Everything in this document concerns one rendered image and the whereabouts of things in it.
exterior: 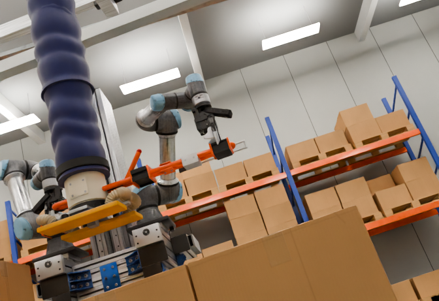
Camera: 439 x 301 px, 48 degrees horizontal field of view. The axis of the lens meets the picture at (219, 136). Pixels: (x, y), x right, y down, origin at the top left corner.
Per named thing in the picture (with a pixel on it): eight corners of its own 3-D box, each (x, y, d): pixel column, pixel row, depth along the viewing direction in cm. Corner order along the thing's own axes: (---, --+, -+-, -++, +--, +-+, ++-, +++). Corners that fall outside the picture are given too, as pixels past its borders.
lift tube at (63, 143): (48, 180, 202) (16, -14, 242) (72, 193, 222) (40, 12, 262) (97, 162, 200) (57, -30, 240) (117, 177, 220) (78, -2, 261)
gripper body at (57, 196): (61, 206, 233) (56, 183, 238) (44, 213, 234) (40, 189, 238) (68, 210, 240) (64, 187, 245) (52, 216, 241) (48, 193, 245)
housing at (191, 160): (182, 166, 200) (179, 156, 202) (187, 171, 207) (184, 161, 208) (198, 160, 200) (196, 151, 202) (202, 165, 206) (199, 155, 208)
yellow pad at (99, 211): (36, 232, 191) (34, 221, 193) (49, 236, 200) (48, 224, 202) (117, 204, 188) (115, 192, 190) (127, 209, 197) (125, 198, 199)
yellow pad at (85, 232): (61, 239, 208) (59, 228, 210) (72, 243, 217) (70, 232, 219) (135, 214, 206) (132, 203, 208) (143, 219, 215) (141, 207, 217)
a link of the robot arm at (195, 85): (198, 81, 223) (203, 70, 216) (205, 102, 219) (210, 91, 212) (181, 83, 220) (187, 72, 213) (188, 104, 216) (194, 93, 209)
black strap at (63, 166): (46, 177, 202) (44, 168, 204) (72, 190, 223) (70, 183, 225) (97, 158, 200) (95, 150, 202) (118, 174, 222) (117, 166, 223)
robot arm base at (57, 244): (53, 262, 266) (50, 244, 270) (80, 253, 266) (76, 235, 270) (41, 257, 252) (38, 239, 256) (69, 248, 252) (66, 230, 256)
